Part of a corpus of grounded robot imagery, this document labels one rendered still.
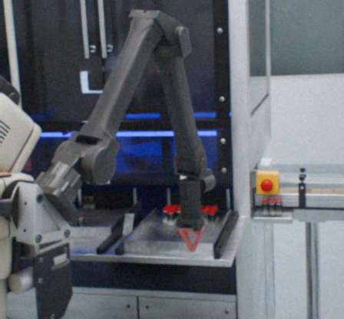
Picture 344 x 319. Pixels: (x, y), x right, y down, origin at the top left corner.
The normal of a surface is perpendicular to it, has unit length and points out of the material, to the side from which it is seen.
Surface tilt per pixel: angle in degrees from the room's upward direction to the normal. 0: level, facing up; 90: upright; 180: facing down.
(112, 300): 90
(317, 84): 90
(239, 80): 90
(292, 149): 90
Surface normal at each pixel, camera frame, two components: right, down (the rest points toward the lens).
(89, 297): -0.22, 0.17
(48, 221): 0.81, 0.06
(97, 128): -0.39, -0.47
